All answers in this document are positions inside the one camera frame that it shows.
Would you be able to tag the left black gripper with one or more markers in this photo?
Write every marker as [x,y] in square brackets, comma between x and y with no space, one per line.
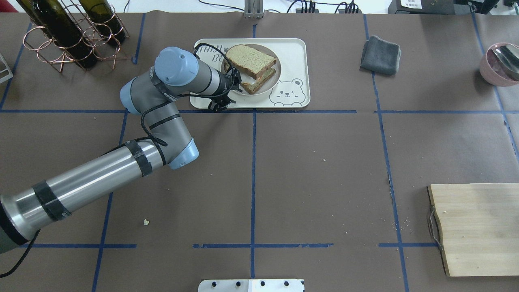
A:
[227,84]

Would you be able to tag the white round plate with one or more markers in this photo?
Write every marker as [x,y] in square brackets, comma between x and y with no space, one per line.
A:
[269,84]

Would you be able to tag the bread slice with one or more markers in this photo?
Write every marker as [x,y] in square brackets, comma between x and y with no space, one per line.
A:
[253,88]
[250,60]

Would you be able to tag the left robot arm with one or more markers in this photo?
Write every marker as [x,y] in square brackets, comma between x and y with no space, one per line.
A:
[176,73]

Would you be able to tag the white bear tray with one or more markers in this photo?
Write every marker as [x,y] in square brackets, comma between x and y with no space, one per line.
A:
[292,89]

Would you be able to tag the bread slice under egg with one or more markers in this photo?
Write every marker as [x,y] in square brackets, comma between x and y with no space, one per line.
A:
[253,88]

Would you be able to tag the grey folded cloth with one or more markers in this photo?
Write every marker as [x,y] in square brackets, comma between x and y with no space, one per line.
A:
[381,56]

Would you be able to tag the dark green wine bottle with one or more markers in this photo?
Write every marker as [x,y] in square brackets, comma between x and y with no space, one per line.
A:
[55,22]

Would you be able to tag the pink bowl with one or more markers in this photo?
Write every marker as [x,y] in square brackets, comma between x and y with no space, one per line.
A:
[491,71]

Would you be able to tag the metal scoop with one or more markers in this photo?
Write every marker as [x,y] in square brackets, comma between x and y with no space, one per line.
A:
[507,58]

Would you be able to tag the wooden cutting board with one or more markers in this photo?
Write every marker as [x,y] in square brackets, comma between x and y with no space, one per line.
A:
[478,228]

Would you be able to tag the copper wire bottle rack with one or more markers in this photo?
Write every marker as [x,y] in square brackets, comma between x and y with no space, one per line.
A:
[47,52]

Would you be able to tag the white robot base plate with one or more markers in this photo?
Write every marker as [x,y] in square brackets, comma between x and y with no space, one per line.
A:
[252,285]

